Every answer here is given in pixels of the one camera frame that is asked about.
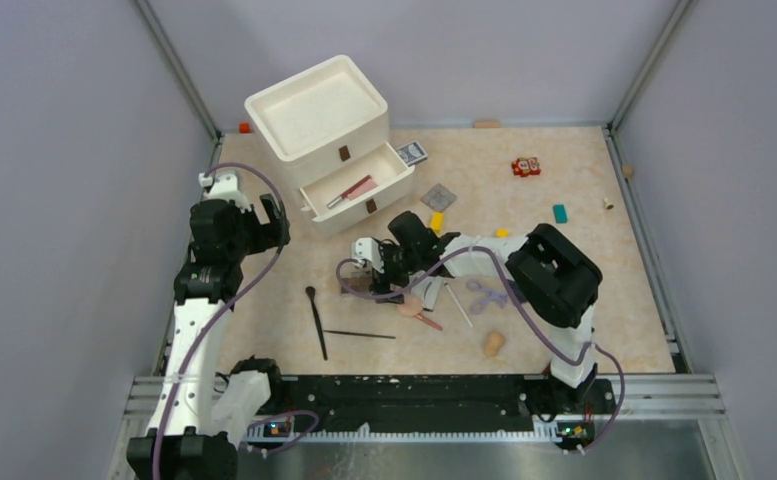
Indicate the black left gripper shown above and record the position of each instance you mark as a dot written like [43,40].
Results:
[267,233]

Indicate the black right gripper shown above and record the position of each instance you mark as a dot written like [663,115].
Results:
[383,277]

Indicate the pink compact case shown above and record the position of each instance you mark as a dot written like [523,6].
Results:
[362,189]

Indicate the silver red lip pencil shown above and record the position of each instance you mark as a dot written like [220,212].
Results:
[345,194]

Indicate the white plastic drawer organizer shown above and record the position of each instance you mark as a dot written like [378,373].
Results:
[324,129]

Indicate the brown eyeshadow palette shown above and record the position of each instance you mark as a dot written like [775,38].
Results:
[357,281]

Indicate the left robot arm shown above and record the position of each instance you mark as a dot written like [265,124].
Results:
[187,438]

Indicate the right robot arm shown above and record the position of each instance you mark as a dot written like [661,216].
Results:
[543,272]

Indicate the black makeup brush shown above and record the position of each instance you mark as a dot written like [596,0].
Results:
[311,294]

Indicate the beige makeup sponge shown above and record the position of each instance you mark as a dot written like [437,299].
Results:
[493,343]

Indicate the yellow rectangular toy block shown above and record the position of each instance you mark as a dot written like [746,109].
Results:
[436,222]

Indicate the white false eyelash card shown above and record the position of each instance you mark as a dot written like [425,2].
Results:
[427,290]

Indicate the white cosmetic pencil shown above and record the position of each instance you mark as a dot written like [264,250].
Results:
[458,305]

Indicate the peach powder puff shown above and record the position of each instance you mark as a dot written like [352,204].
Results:
[411,306]

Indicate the blue playing card deck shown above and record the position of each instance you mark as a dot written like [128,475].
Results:
[412,153]

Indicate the thin black pencil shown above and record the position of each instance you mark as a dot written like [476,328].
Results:
[359,334]

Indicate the teal toy block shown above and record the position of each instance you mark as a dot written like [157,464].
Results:
[560,214]

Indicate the wooden block at wall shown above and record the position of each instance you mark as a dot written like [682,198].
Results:
[487,124]

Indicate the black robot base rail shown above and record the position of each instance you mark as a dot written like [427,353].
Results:
[436,403]

